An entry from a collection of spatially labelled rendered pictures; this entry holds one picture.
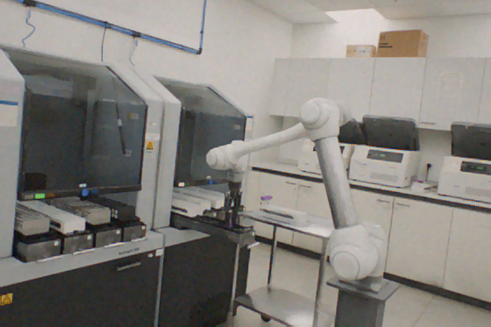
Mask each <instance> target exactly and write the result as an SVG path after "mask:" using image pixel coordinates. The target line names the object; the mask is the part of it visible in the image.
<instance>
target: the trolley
mask: <svg viewBox="0 0 491 327"><path fill-rule="evenodd" d="M243 218H247V219H250V220H253V221H256V222H262V223H265V224H271V225H273V226H274V231H273V239H272V246H271V254H270V261H269V269H268V277H267V285H265V286H264V287H262V288H258V289H254V290H252V291H250V292H248V293H245V294H244V295H242V296H239V297H237V298H235V299H234V294H235V287H236V279H237V271H238V256H239V244H237V243H235V244H234V253H233V260H232V269H231V283H230V291H229V299H228V315H227V322H226V326H225V327H232V326H231V319H232V310H233V303H236V304H239V305H241V306H243V307H245V308H247V309H249V310H251V311H253V312H256V313H258V314H260V315H261V318H262V319H263V320H264V321H265V322H268V321H270V320H271V319H273V320H275V321H276V322H278V323H281V324H283V325H285V326H288V327H329V326H331V325H332V324H333V323H334V319H335V312H336V308H334V307H332V306H330V305H327V304H325V303H322V302H321V299H322V292H323V284H324V271H325V264H326V256H327V250H328V242H329V239H330V235H331V232H332V230H333V229H335V228H334V224H333V221H332V219H330V218H327V217H321V216H318V215H313V214H310V213H307V220H306V224H302V225H294V224H290V223H286V222H281V221H277V220H273V219H270V218H267V217H261V216H257V215H256V210H247V211H242V212H238V221H237V224H241V225H242V223H243ZM279 227H281V228H283V229H286V230H290V231H295V232H298V233H301V234H303V235H307V236H311V237H313V238H321V239H322V248H321V255H320V268H319V276H318V283H317V297H316V300H312V299H309V298H308V297H305V296H303V295H299V294H297V293H295V292H293V291H290V290H287V289H285V288H280V287H277V286H275V285H273V284H272V280H273V273H274V258H275V251H276V243H277V236H278V228H279Z"/></svg>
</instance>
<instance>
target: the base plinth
mask: <svg viewBox="0 0 491 327"><path fill-rule="evenodd" d="M254 240H257V241H260V242H263V243H265V244H269V245H272V239H269V238H264V237H261V236H258V235H255V239H254ZM276 246H277V247H280V248H282V249H285V250H288V251H291V252H296V253H299V254H301V255H304V256H310V257H313V258H316V259H320V255H321V253H318V252H312V251H310V250H306V249H303V248H301V247H298V246H294V245H290V244H286V243H283V242H281V241H278V240H277V243H276ZM383 279H385V280H387V281H395V282H399V283H401V284H403V285H407V286H410V287H412V288H417V289H420V290H423V291H426V292H429V293H434V294H437V295H442V296H445V297H447V298H451V299H453V300H456V301H460V302H463V303H467V304H470V305H473V306H478V307H481V308H484V309H489V310H491V302H487V301H483V300H481V299H477V298H475V297H472V296H469V295H463V294H461V293H459V292H455V291H449V290H446V289H443V288H438V287H435V286H432V285H430V284H427V283H423V282H421V281H416V280H410V279H406V278H403V277H401V276H398V275H395V274H390V273H387V272H386V271H385V272H383Z"/></svg>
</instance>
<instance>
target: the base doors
mask: <svg viewBox="0 0 491 327"><path fill-rule="evenodd" d="M285 182H289V183H293V184H287V183H285ZM275 184H280V185H282V187H281V186H276V185H275ZM300 184H303V185H305V186H310V188H309V187H304V186H300ZM294 188H296V190H295V194H294V197H293V192H294ZM350 190H351V194H352V200H353V203H354V207H355V210H356V214H357V218H358V220H359V221H358V224H359V223H360V222H370V223H375V224H379V225H381V227H382V228H383V229H384V231H385V232H386V234H387V237H388V243H389V247H388V252H387V256H388V259H386V262H387V266H386V265H385V267H384V272H385V268H386V272H387V273H390V274H395V275H398V276H401V277H403V278H406V279H410V280H416V281H421V282H423V283H427V284H430V285H432V286H435V287H438V288H443V289H446V290H449V291H455V292H459V293H461V294H463V295H469V296H472V297H475V298H477V299H481V300H483V301H487V302H491V229H489V228H485V227H478V224H479V225H483V226H487V227H491V215H490V214H486V213H480V212H477V211H467V210H459V209H454V208H453V210H452V208H450V207H445V206H441V205H436V204H432V203H424V202H419V201H414V200H409V199H405V198H395V199H394V197H391V196H385V195H377V194H374V193H368V192H364V191H359V190H356V189H350ZM314 191H316V192H319V193H323V194H322V195H319V194H316V193H314ZM263 195H271V196H272V197H273V199H272V202H271V204H274V205H279V206H282V207H286V208H290V209H293V210H300V211H303V212H306V213H310V214H313V215H318V216H321V217H327V218H330V219H332V218H331V212H330V207H329V204H328V201H327V197H326V194H325V189H324V184H323V183H314V182H309V181H300V180H297V179H292V178H287V177H283V176H279V175H273V174H264V173H261V172H255V171H250V174H249V183H248V190H247V198H246V207H245V211H247V210H256V209H257V204H259V203H260V200H261V199H260V198H261V197H262V196H263ZM377 200H383V201H390V203H386V202H382V201H377ZM362 202H365V203H373V204H374V205H368V204H364V203H362ZM393 203H394V207H393ZM395 203H401V204H406V205H409V207H408V206H404V205H399V204H395ZM388 207H390V208H391V209H390V210H389V209H388ZM395 208H397V210H395ZM392 210H393V214H392ZM391 217H392V220H391ZM253 230H254V231H255V235H258V236H261V237H264V238H269V239H273V231H274V226H273V225H271V224H265V223H262V222H256V221H254V225H253ZM450 233H451V235H450ZM389 236H390V240H389ZM449 239H450V241H449ZM277 240H278V241H281V242H283V243H286V244H290V245H294V246H298V247H301V248H303V249H306V250H310V251H312V252H318V253H321V248H322V239H321V238H313V237H311V236H307V235H303V234H301V233H298V232H295V231H290V230H286V229H283V228H281V227H279V228H278V236H277ZM448 245H449V247H448ZM447 251H448V253H447ZM446 258H447V259H446ZM445 263H446V265H445ZM443 282H444V284H443Z"/></svg>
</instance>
